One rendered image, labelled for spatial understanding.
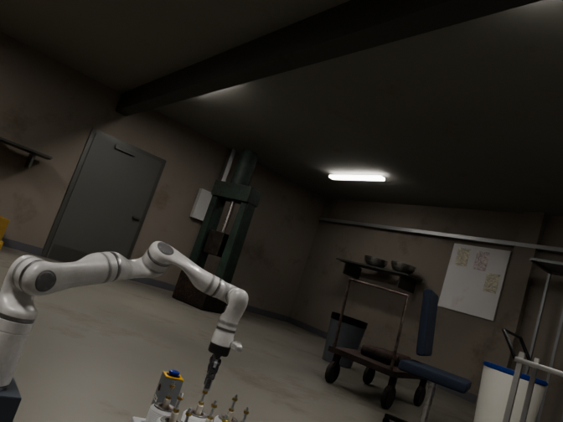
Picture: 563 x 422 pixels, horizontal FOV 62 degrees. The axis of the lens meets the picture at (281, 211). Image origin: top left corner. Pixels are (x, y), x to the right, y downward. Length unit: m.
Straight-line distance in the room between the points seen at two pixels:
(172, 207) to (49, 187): 2.05
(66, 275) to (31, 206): 6.66
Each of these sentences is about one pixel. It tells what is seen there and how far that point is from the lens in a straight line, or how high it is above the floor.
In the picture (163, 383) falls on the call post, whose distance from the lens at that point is 1.86.
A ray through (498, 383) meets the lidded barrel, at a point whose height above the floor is 0.53.
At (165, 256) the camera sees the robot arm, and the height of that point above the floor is 0.73.
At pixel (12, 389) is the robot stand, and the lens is 1.43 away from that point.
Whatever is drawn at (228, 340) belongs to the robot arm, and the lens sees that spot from 1.69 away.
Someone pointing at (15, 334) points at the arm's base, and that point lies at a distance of 1.36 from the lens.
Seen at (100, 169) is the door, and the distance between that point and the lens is 8.14.
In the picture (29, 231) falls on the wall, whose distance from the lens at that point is 8.04.
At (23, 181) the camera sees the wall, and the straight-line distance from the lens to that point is 7.97.
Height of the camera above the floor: 0.77
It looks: 8 degrees up
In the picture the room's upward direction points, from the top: 18 degrees clockwise
